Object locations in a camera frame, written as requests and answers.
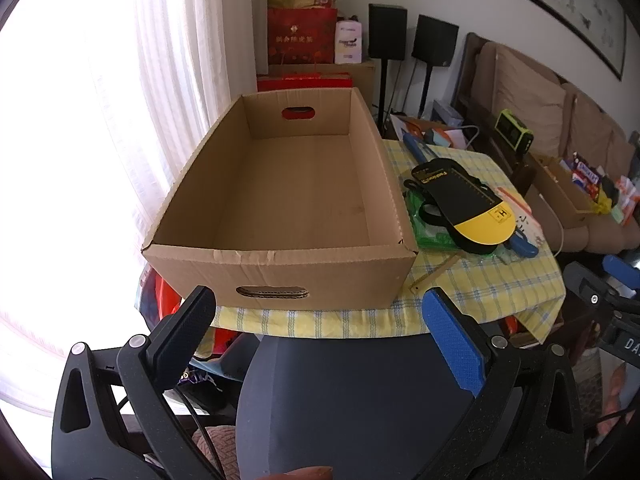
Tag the brown sofa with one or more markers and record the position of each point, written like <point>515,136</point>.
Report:
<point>520,90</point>

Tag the white sheer curtain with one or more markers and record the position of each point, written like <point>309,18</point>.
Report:
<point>150,35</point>

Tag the yellow plaid tablecloth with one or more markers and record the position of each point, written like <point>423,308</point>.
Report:
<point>475,280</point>

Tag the large cardboard box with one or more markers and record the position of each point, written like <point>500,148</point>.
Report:
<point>290,190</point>

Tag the green black portable radio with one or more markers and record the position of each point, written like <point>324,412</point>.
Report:
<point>512,130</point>

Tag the painted paper hand fan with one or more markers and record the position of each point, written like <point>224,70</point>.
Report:
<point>435,276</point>

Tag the blue clothes hanger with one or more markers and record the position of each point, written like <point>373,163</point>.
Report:
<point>415,147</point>

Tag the tall red gift bag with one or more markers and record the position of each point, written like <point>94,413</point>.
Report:
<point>300,35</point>

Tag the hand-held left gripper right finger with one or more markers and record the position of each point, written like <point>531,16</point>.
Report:
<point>452,340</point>

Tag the orange white packet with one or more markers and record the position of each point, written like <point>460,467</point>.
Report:
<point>440,137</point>

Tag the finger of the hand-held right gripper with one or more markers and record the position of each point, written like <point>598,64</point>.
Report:
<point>622,270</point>
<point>622,330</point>

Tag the red plastic bag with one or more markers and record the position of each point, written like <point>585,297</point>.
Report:
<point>165,300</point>

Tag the low red gift bag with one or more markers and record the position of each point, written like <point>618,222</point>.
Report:
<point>305,82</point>

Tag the white blue small box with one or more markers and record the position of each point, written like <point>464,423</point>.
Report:
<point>447,112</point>

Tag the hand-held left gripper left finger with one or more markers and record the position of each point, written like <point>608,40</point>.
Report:
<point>187,320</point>

